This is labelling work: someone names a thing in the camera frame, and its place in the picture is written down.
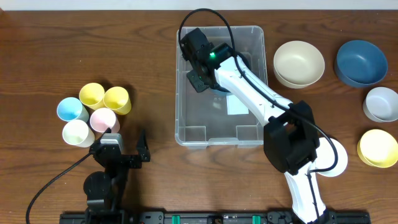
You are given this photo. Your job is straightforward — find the dark blue bowl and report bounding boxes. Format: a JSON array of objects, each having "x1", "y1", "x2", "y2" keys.
[
  {"x1": 211, "y1": 49, "x2": 253, "y2": 94},
  {"x1": 334, "y1": 40, "x2": 388, "y2": 88}
]

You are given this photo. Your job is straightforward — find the beige bowl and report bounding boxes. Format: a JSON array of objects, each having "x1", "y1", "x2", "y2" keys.
[{"x1": 273, "y1": 40, "x2": 325, "y2": 89}]

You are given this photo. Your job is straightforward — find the white bowl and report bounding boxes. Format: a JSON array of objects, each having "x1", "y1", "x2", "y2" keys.
[{"x1": 313, "y1": 136, "x2": 349, "y2": 178}]

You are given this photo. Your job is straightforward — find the light grey bowl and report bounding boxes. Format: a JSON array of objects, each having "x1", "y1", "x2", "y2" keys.
[{"x1": 363, "y1": 87, "x2": 397, "y2": 123}]

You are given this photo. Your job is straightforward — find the yellow bowl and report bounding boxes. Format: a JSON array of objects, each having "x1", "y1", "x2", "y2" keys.
[{"x1": 357, "y1": 129, "x2": 397, "y2": 168}]

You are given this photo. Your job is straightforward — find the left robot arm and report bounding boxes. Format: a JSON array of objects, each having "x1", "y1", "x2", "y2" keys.
[{"x1": 83, "y1": 128, "x2": 150, "y2": 212}]

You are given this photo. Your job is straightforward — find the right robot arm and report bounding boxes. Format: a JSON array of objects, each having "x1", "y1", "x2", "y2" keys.
[{"x1": 180, "y1": 42, "x2": 327, "y2": 223}]

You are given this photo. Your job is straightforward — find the pink cup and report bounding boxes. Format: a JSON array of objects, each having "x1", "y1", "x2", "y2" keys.
[{"x1": 90, "y1": 108, "x2": 120, "y2": 133}]

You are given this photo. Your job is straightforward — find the cream white cup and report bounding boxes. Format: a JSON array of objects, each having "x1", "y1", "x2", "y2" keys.
[{"x1": 62, "y1": 119, "x2": 95, "y2": 147}]

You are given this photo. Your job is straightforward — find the clear plastic storage bin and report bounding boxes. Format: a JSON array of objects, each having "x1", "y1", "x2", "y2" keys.
[{"x1": 175, "y1": 26, "x2": 268, "y2": 149}]

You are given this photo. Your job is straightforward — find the yellow cup right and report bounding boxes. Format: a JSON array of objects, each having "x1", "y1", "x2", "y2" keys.
[{"x1": 103, "y1": 86, "x2": 132, "y2": 115}]

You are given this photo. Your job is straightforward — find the yellow cup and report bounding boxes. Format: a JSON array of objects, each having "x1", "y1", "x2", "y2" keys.
[
  {"x1": 103, "y1": 86, "x2": 132, "y2": 115},
  {"x1": 79, "y1": 83, "x2": 105, "y2": 110}
]

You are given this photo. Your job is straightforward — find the light blue cup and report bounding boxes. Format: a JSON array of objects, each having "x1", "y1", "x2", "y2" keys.
[{"x1": 57, "y1": 97, "x2": 89, "y2": 123}]

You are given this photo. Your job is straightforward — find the yellow cup left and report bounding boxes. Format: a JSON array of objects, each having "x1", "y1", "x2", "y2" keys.
[{"x1": 79, "y1": 83, "x2": 105, "y2": 110}]

